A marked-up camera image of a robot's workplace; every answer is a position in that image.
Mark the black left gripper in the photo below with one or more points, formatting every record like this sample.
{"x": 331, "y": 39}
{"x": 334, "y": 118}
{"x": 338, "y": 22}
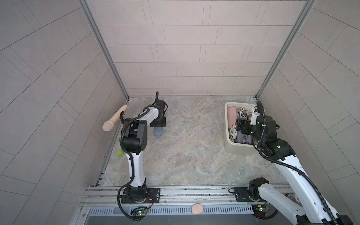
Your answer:
{"x": 163, "y": 123}

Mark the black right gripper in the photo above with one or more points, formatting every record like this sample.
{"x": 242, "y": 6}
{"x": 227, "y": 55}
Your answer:
{"x": 246, "y": 123}

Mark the light blue glasses case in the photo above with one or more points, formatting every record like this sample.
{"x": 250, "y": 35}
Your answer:
{"x": 158, "y": 131}

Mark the newspaper case front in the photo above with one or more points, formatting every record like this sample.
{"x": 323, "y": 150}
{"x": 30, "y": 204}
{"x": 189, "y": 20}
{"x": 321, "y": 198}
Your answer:
{"x": 242, "y": 114}

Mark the magazine print glasses case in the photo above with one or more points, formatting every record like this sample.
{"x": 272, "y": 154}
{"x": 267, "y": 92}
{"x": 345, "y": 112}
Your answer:
{"x": 233, "y": 132}

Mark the pink case front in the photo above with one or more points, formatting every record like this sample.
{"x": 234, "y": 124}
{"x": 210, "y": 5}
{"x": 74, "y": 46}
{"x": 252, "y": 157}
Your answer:
{"x": 232, "y": 115}

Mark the cream plastic storage box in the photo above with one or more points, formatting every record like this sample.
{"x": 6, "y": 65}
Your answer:
{"x": 232, "y": 147}

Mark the purple case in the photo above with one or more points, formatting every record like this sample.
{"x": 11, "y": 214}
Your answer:
{"x": 241, "y": 138}

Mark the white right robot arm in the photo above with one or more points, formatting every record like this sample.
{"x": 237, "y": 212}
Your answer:
{"x": 314, "y": 208}

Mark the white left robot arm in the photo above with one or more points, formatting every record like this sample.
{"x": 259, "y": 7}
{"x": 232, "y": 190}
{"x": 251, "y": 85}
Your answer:
{"x": 133, "y": 141}

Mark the black microphone stand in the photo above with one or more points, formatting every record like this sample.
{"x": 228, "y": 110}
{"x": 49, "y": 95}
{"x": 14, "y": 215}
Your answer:
{"x": 122, "y": 115}

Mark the green small object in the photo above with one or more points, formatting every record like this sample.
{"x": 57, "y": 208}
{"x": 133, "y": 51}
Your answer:
{"x": 119, "y": 153}

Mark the beige microphone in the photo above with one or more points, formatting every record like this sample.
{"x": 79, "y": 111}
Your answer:
{"x": 110, "y": 124}

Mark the right circuit board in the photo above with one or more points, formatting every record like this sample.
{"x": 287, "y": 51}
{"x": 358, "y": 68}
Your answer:
{"x": 260, "y": 210}

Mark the circuit board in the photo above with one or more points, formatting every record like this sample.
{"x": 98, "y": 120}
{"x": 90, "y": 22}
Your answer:
{"x": 260, "y": 210}
{"x": 140, "y": 211}

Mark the left circuit board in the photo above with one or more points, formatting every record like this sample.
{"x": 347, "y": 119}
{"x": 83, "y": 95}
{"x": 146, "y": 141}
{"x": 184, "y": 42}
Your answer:
{"x": 140, "y": 211}

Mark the pink oval tag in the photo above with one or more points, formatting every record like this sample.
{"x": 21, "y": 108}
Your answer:
{"x": 197, "y": 209}

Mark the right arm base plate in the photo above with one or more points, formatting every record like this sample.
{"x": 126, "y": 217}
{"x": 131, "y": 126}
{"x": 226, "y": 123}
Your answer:
{"x": 246, "y": 194}

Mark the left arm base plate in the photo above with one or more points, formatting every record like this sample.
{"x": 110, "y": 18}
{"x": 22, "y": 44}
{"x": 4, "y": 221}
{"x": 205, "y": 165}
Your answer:
{"x": 140, "y": 195}

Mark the aluminium rail frame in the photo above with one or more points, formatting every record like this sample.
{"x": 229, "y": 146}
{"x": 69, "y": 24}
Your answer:
{"x": 182, "y": 194}

